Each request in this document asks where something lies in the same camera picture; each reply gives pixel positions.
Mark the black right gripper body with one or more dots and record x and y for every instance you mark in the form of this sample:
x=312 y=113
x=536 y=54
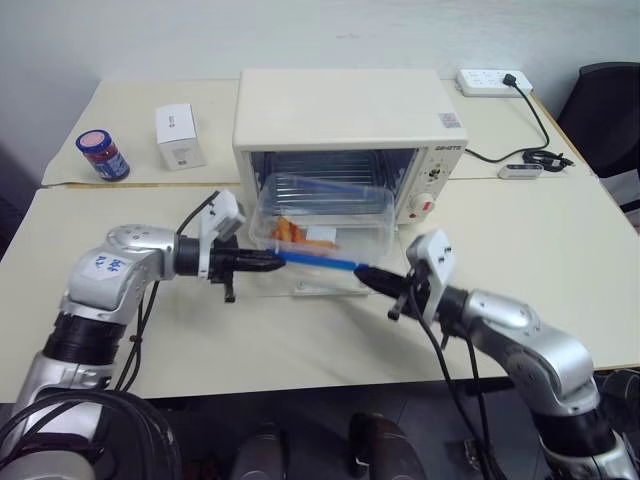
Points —
x=415 y=290

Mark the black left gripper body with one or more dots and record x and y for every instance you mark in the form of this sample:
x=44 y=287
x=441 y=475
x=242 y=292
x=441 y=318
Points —
x=222 y=262

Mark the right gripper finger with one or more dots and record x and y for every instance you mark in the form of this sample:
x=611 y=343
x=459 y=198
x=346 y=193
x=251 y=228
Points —
x=382 y=278
x=382 y=289

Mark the clear blue-rimmed food container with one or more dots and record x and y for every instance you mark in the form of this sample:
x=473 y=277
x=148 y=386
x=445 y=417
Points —
x=370 y=210

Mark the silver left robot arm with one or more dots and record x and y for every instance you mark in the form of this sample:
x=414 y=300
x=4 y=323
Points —
x=105 y=280

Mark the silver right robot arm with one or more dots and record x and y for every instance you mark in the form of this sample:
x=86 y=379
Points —
x=540 y=345

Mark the glass toaster oven door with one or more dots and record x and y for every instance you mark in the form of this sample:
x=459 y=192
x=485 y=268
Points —
x=310 y=288

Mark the metal oven rack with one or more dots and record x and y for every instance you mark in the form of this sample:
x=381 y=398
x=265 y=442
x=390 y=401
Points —
x=325 y=160

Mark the cream toaster oven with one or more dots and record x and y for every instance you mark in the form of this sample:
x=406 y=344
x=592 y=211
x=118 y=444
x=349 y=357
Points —
x=340 y=110

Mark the orange carrot sticks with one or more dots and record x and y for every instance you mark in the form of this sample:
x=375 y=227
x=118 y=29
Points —
x=290 y=234

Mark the white cardboard box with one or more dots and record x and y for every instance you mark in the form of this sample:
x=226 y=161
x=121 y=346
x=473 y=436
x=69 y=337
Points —
x=177 y=137

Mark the blue-labelled jar with pink lid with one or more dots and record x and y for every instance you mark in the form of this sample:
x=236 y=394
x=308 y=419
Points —
x=107 y=157

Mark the small white adapter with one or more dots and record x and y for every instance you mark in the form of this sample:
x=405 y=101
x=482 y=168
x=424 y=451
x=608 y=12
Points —
x=520 y=171

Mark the grey rounded shape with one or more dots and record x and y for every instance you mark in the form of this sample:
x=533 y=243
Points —
x=260 y=455

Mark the white power strip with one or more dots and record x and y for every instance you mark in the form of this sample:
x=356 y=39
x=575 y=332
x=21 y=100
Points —
x=482 y=82

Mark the black chair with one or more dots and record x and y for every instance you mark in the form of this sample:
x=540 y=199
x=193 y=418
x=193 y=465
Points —
x=607 y=120

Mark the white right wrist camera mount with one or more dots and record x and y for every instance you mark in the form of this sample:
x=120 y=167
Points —
x=435 y=255

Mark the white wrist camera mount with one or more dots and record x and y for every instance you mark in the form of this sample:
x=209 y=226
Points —
x=435 y=255
x=227 y=210

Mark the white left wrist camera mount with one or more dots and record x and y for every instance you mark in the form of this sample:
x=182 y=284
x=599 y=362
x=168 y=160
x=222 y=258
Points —
x=227 y=210

